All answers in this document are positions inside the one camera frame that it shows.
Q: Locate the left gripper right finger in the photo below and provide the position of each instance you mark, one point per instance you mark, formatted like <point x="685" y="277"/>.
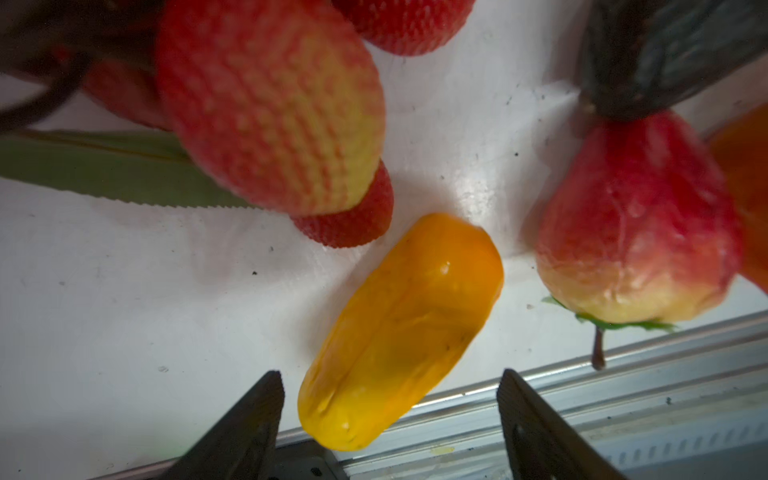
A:
<point x="539" y="443"/>

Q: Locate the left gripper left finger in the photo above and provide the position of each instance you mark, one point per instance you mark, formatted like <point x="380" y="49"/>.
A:
<point x="241" y="444"/>

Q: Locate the yellow orange mango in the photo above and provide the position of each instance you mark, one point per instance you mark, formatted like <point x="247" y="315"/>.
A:
<point x="401" y="332"/>

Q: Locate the red lychee bunch with leaf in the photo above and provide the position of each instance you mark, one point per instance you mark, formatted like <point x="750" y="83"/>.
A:
<point x="272" y="104"/>

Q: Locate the orange persimmon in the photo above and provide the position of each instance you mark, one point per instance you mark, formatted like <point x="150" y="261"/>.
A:
<point x="740" y="148"/>

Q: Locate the dark avocado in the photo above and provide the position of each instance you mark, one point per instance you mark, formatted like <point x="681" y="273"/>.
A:
<point x="641" y="57"/>

